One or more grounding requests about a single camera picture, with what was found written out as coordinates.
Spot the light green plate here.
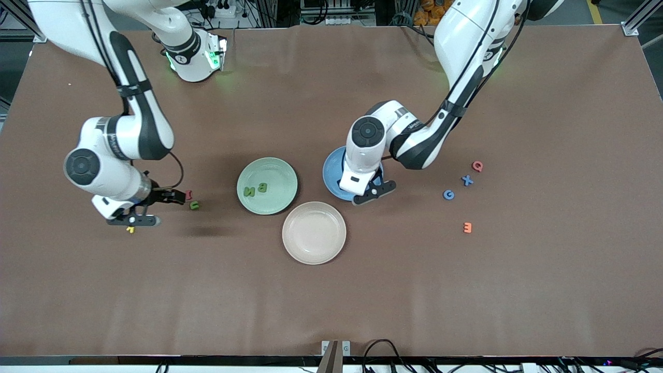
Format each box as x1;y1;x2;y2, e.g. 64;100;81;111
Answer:
237;157;299;216

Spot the pale pink plate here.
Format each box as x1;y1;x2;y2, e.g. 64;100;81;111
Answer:
282;201;347;265

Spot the base connector box green light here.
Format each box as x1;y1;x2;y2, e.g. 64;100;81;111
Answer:
206;35;227;71

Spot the blue plate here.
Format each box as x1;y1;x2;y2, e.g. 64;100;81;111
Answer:
322;146;386;202

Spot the bag of orange items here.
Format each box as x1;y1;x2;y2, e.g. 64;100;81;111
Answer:
414;0;446;26

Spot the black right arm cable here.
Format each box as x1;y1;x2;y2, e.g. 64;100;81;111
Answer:
80;0;184;190

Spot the aluminium frame profile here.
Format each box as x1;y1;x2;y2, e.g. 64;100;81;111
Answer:
5;0;50;43
622;0;663;37

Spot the metal table edge bracket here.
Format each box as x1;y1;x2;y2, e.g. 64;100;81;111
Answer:
317;340;351;373

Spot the black looped cable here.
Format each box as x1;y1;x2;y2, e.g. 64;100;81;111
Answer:
362;339;415;373

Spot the aluminium rack frame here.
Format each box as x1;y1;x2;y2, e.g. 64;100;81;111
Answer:
299;0;378;15

